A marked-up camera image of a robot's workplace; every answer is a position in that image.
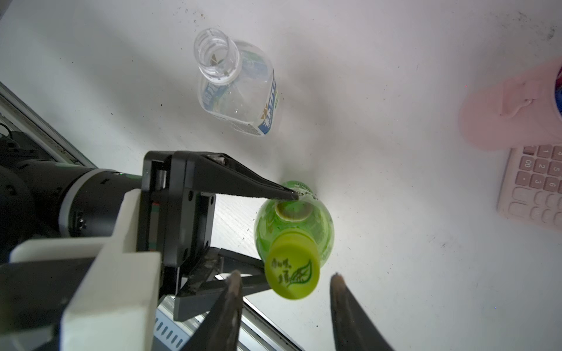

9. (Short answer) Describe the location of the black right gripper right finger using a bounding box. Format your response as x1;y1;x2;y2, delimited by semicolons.
330;273;393;350

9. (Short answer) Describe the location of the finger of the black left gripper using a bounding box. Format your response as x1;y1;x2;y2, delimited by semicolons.
173;152;299;201
173;247;270;322

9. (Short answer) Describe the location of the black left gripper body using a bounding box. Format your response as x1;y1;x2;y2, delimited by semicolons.
136;151;212;294

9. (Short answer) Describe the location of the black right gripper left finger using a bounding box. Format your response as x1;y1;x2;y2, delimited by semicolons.
182;271;242;350

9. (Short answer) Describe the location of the green bottle cap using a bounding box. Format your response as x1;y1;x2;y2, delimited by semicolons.
264;232;321;300

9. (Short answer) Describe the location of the green plastic bottle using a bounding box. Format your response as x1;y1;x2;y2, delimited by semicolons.
254;181;335;266

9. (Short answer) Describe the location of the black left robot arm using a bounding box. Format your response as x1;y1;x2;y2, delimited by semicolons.
1;133;298;321

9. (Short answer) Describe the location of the clear plastic water bottle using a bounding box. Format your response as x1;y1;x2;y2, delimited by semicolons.
194;29;278;137

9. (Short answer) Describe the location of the pink calculator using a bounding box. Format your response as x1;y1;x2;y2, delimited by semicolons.
497;144;561;233

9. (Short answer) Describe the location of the pink pen holder cup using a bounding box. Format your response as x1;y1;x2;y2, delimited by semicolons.
459;57;561;152

